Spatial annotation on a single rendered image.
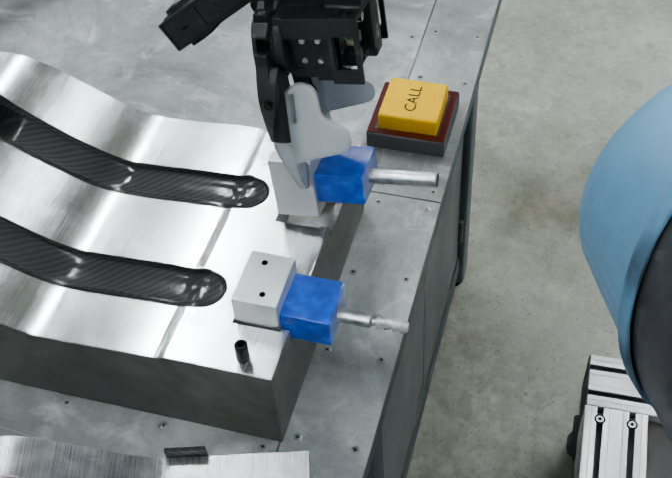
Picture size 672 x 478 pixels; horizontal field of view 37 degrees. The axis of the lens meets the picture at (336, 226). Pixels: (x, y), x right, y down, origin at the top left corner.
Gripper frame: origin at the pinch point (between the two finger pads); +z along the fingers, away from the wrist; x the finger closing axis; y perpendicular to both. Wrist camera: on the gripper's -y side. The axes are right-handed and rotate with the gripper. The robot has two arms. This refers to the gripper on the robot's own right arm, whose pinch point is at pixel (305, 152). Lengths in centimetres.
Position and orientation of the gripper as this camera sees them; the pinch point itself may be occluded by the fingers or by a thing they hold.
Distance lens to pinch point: 82.5
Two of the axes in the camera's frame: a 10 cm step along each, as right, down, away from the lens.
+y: 9.5, 0.6, -3.1
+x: 2.8, -6.2, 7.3
